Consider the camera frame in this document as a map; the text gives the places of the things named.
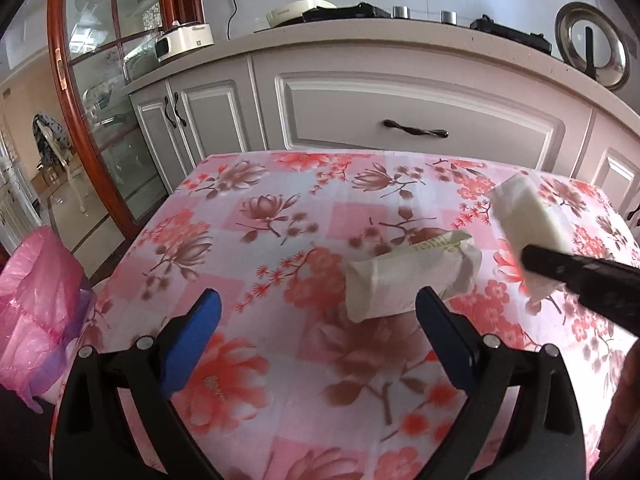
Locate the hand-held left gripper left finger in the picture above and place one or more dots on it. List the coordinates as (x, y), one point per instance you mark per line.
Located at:
(192, 340)

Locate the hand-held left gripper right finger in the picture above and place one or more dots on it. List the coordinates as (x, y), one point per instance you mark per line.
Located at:
(447, 340)

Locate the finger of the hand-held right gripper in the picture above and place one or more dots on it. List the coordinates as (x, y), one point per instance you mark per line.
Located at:
(590, 275)

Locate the white tissue packet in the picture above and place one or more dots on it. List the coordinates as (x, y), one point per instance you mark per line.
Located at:
(400, 280)

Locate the white foam block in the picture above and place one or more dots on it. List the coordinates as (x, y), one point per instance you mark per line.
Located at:
(525, 215)

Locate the trash bin with pink bag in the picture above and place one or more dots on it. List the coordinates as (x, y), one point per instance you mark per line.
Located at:
(35, 300)

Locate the person's right forearm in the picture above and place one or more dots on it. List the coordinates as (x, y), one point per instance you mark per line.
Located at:
(622, 405)

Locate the white corner base cabinet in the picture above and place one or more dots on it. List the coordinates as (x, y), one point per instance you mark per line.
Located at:
(615, 175)

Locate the pink floral tablecloth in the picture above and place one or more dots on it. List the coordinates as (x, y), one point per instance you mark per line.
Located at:
(300, 210)

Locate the white dining chair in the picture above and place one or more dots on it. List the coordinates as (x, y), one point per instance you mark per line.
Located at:
(67, 167)

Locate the black lid stand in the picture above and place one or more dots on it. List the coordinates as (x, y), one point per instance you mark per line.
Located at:
(591, 50)

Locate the steel pot lid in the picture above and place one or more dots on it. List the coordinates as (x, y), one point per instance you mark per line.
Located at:
(612, 50)

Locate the double-door base cabinet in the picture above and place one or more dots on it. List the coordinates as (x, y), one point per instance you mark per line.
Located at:
(220, 115)

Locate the wooden glass sliding door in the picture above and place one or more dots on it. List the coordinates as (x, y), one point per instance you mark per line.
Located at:
(75, 135)

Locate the white drawer front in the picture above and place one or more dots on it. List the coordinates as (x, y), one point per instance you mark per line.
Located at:
(400, 100)

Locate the black gas stove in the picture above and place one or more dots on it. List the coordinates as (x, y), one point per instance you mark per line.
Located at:
(510, 35)

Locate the patterned jacket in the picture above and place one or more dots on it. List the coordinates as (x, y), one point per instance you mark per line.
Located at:
(50, 127)

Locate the white rice cooker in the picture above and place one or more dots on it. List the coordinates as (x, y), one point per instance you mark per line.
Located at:
(187, 40)

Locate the white electric pan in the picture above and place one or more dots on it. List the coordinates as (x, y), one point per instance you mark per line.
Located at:
(295, 11)

